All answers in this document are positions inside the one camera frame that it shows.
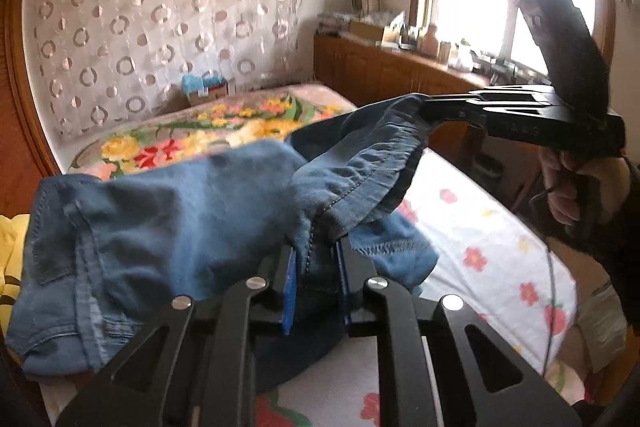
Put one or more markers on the open cardboard box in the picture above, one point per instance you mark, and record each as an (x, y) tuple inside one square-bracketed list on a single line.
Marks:
[(367, 31)]

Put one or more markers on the pale pink bottle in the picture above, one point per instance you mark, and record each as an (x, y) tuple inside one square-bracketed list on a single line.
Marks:
[(431, 41)]

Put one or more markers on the small cardboard box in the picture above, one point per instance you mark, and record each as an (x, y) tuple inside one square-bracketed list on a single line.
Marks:
[(210, 97)]

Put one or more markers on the long wooden cabinet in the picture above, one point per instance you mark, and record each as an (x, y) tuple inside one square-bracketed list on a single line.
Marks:
[(370, 72)]

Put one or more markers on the blue denim pants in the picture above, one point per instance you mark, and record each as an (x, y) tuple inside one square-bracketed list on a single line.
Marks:
[(175, 217)]

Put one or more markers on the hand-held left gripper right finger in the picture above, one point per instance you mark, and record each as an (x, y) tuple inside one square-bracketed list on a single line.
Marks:
[(345, 307)]

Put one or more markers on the white floral bed sheet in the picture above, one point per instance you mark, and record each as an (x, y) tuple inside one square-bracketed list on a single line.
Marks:
[(475, 227)]

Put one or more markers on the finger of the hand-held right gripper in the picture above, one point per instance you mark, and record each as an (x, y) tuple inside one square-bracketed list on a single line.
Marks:
[(460, 108)]

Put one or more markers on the pile of papers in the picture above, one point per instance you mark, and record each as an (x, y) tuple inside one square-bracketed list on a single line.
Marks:
[(332, 22)]

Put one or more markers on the person's right hand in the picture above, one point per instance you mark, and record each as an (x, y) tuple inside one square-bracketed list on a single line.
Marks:
[(557, 192)]

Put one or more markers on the floral bed blanket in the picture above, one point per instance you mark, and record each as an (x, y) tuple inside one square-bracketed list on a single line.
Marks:
[(200, 137)]

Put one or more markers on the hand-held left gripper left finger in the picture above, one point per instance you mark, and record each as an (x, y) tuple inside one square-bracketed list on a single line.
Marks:
[(288, 297)]

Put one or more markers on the yellow cloth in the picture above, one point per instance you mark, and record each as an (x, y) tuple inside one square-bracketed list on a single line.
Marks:
[(10, 257)]

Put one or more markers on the sheer curtain with circle pattern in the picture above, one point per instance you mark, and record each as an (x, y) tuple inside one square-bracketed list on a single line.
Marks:
[(150, 22)]

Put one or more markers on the blue fluffy cloth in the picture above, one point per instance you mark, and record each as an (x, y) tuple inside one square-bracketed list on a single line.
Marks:
[(200, 81)]

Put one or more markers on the person's right forearm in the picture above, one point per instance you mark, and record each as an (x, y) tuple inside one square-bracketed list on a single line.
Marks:
[(620, 257)]

